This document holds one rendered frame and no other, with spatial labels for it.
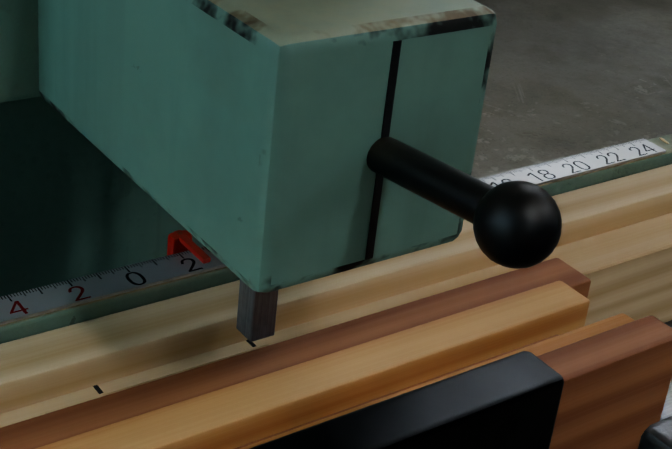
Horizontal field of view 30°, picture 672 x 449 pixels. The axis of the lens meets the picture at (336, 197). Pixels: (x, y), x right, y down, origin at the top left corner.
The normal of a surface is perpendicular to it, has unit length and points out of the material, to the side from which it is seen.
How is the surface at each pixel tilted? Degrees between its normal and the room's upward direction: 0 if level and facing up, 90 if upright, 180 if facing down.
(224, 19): 67
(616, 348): 0
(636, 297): 90
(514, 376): 0
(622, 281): 90
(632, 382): 90
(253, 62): 90
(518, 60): 0
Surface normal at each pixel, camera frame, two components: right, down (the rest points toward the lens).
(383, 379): 0.58, 0.43
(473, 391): 0.10, -0.88
